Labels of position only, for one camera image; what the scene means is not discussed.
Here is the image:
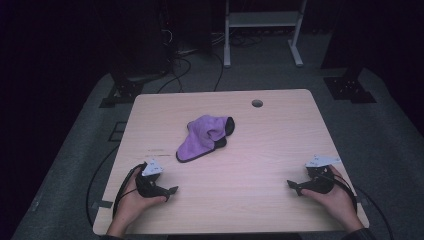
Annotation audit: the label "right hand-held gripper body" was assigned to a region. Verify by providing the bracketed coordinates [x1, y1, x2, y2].
[299, 153, 343, 196]

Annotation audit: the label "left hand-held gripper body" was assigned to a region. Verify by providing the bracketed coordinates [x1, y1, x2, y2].
[134, 159, 172, 202]

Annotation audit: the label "purple microfiber cloth black trim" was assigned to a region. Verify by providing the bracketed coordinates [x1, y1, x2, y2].
[175, 114, 236, 164]

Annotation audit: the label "person's left hand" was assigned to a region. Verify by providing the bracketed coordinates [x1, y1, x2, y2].
[112, 167, 168, 228]

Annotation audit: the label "person's right hand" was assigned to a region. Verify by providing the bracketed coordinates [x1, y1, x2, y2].
[300, 165, 363, 232]

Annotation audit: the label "grey tape strip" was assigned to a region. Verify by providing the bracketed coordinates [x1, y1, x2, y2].
[91, 199, 114, 211]

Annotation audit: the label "black stand base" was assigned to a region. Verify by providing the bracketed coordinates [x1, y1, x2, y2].
[322, 66, 378, 105]
[98, 66, 168, 109]

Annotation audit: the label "white metal stand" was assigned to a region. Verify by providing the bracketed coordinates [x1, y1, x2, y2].
[223, 0, 309, 69]

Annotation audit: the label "left hand-held gripper cable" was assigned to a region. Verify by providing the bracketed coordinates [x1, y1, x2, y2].
[112, 162, 148, 218]

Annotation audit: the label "black floor cable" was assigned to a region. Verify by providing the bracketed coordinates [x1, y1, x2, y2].
[85, 144, 121, 228]

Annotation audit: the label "black floor cables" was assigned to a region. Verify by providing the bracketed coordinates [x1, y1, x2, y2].
[156, 49, 225, 95]

